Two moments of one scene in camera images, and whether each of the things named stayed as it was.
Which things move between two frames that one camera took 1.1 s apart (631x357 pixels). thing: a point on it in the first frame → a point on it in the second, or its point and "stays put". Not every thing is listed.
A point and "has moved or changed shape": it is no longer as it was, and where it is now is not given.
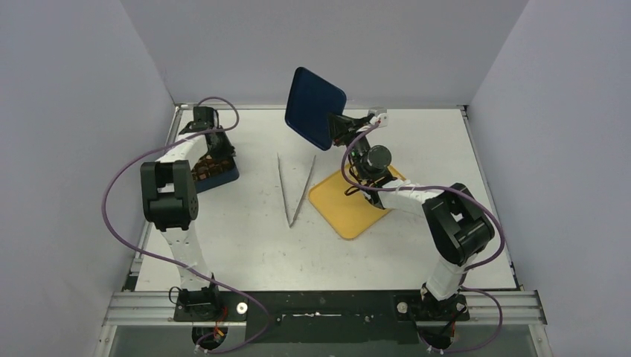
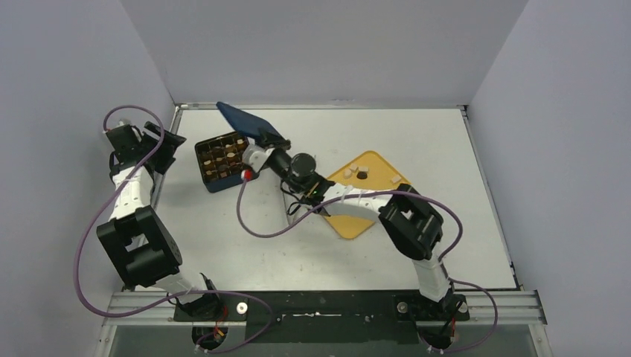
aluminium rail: x=158 y=308 stays put
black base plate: x=321 y=318 stays put
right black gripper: x=350 y=127 → x=268 y=146
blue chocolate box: x=210 y=172 has moved or changed shape
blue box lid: x=310 y=101 → x=248 y=125
